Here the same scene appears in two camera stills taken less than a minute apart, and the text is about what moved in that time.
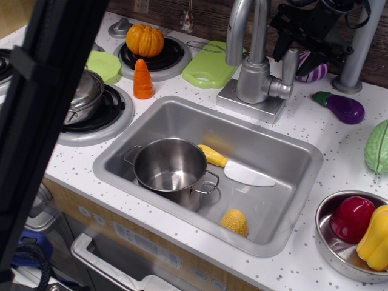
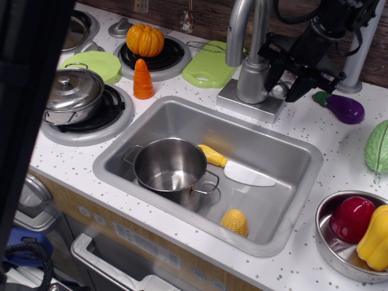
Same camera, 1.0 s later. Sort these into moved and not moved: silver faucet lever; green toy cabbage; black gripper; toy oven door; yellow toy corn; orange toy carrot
Moved: black gripper; silver faucet lever
Not moved: green toy cabbage; toy oven door; yellow toy corn; orange toy carrot
